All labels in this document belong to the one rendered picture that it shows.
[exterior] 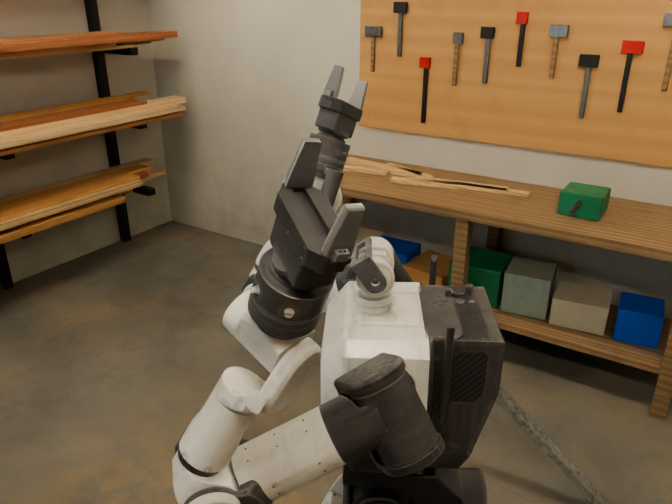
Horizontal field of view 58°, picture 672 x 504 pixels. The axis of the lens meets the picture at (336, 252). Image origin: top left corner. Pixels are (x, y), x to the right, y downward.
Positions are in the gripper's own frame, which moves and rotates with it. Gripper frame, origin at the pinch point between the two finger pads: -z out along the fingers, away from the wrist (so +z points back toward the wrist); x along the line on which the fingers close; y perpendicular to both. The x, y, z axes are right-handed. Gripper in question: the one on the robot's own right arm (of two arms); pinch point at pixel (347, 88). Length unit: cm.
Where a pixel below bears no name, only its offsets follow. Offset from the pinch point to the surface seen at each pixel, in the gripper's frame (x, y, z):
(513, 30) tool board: -215, 45, -81
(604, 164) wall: -240, -19, -29
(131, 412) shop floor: -102, 122, 159
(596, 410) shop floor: -211, -60, 88
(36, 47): -106, 270, 7
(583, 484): -146, -68, 102
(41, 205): -132, 267, 97
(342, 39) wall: -222, 152, -59
